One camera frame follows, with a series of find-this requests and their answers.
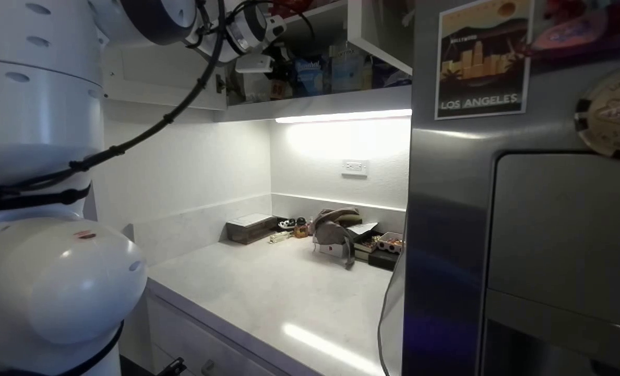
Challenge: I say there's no white wall outlet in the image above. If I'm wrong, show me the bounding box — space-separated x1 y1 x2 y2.
340 160 370 178

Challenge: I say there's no Los Angeles poster magnet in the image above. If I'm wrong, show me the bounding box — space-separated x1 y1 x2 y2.
434 0 535 120

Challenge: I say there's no small brown box pile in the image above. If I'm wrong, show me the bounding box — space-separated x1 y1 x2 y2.
353 221 406 270

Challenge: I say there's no small round counter item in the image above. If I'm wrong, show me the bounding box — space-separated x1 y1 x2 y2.
277 217 311 238

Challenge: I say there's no under-cabinet light strip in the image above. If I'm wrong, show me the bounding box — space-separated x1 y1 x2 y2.
273 110 413 125

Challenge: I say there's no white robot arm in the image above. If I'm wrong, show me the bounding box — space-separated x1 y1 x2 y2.
0 0 282 376

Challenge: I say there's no white lower cabinet drawer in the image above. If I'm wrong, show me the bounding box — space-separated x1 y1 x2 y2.
121 283 313 376

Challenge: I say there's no pink red magnet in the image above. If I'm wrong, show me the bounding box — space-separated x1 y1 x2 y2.
527 0 620 71

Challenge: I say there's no white cabinet door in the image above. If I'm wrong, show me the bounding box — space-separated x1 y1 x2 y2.
102 44 206 106

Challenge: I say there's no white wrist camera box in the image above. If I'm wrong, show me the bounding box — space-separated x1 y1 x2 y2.
236 55 273 76

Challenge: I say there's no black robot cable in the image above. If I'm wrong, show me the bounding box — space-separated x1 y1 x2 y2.
0 0 318 217

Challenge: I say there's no white cabinet shelf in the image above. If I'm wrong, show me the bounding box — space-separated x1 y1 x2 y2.
217 0 415 124

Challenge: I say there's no round poker chip magnet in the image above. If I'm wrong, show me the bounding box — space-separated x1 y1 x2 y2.
575 68 620 160

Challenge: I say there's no blue snack bag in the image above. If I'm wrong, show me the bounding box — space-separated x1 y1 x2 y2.
295 61 323 97

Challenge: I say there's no stainless steel refrigerator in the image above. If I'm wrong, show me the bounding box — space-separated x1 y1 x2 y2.
401 0 620 376

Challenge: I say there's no dark grey tray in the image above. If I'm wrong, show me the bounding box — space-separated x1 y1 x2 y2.
224 215 277 245

